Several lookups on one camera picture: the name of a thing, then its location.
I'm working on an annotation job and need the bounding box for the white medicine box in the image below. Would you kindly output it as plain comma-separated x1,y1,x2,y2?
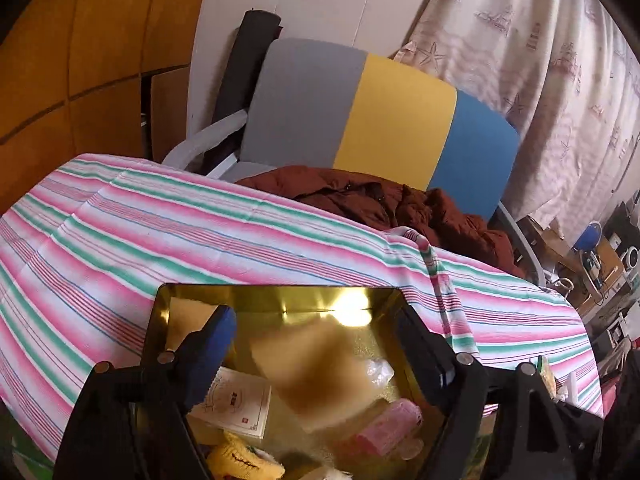
189,366,271,440

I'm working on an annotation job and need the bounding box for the small green white box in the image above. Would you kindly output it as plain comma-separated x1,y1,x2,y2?
536,356,558,400

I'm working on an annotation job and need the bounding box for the yellow knitted sock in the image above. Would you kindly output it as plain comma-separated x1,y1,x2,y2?
206,431,285,480

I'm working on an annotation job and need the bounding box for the orange sponge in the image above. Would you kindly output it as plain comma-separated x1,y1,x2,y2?
250,318,383,434

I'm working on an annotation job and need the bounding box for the white fluffy sock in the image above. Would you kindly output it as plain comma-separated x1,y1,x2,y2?
299,466,352,480

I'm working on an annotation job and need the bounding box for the gold metal tin box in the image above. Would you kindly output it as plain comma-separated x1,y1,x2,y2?
142,284,454,479

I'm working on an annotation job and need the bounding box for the dark red jacket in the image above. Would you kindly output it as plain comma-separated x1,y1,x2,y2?
238,166,525,278

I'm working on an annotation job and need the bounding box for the striped pink green tablecloth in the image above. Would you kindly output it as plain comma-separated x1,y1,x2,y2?
1,154,603,458

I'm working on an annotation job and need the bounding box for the wooden side table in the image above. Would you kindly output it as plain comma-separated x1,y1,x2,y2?
518,218,626,316

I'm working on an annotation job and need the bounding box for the blue folding chair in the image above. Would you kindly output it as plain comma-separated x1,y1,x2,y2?
573,220,602,252

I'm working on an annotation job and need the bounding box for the grey yellow blue chair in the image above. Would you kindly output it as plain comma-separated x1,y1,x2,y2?
163,38,544,286

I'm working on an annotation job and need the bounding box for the orange wooden wardrobe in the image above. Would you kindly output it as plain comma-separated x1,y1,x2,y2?
1,0,202,208

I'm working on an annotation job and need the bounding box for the black rolled mat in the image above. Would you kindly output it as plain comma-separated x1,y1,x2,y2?
199,8,284,174

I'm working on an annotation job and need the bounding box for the pink patterned curtain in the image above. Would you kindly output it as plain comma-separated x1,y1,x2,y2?
396,0,639,242

